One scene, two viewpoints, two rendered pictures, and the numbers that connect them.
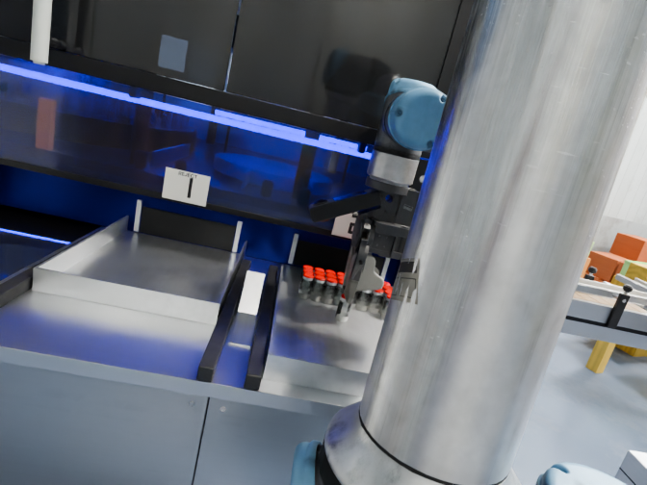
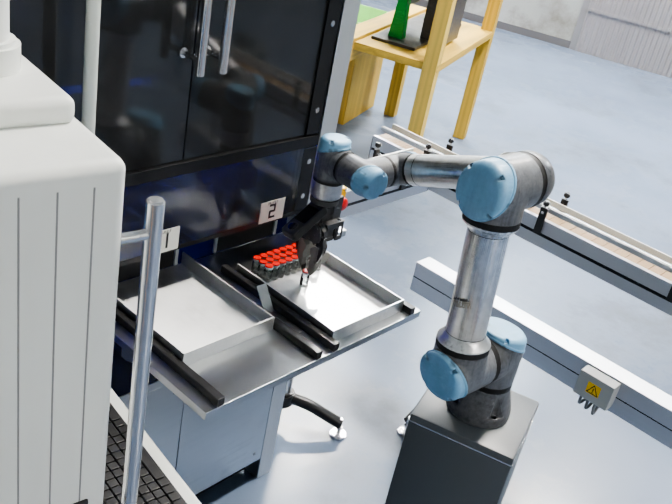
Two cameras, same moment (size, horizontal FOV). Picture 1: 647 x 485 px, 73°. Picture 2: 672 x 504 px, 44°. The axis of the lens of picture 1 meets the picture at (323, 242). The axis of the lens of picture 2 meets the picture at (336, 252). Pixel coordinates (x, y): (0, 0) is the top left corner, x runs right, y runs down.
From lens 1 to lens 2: 1.55 m
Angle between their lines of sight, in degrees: 44
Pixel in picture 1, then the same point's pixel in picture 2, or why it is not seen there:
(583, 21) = (499, 251)
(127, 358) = (282, 368)
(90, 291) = (212, 349)
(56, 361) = (263, 387)
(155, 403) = (150, 407)
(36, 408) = not seen: hidden behind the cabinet
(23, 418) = not seen: hidden behind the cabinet
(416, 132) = (374, 194)
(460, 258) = (480, 297)
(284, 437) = not seen: hidden behind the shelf
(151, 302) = (242, 336)
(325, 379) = (354, 328)
